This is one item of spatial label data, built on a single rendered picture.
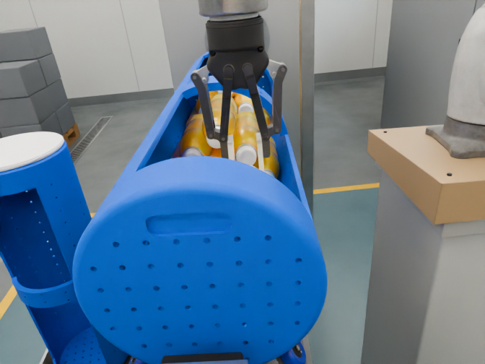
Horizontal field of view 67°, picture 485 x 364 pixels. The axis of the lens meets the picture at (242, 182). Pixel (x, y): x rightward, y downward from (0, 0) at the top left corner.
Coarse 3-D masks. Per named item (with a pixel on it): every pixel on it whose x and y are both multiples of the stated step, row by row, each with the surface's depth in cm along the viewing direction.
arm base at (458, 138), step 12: (432, 132) 81; (444, 132) 76; (456, 132) 72; (468, 132) 70; (480, 132) 69; (444, 144) 75; (456, 144) 71; (468, 144) 70; (480, 144) 69; (456, 156) 69; (468, 156) 68; (480, 156) 69
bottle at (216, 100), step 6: (216, 96) 82; (216, 102) 77; (234, 102) 82; (216, 108) 73; (234, 108) 78; (216, 114) 71; (234, 114) 76; (216, 120) 70; (234, 120) 73; (204, 126) 71; (234, 126) 72; (204, 132) 71; (228, 132) 70; (234, 132) 73
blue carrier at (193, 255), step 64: (128, 192) 36; (192, 192) 34; (256, 192) 36; (128, 256) 38; (192, 256) 38; (256, 256) 38; (320, 256) 38; (128, 320) 43; (192, 320) 43; (256, 320) 42
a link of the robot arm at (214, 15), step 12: (204, 0) 44; (216, 0) 43; (228, 0) 42; (240, 0) 42; (252, 0) 43; (264, 0) 44; (204, 12) 44; (216, 12) 43; (228, 12) 43; (240, 12) 43; (252, 12) 44
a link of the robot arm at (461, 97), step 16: (480, 16) 65; (464, 32) 69; (480, 32) 64; (464, 48) 68; (480, 48) 65; (464, 64) 68; (480, 64) 65; (464, 80) 68; (480, 80) 66; (448, 96) 75; (464, 96) 69; (480, 96) 67; (448, 112) 75; (464, 112) 70; (480, 112) 68
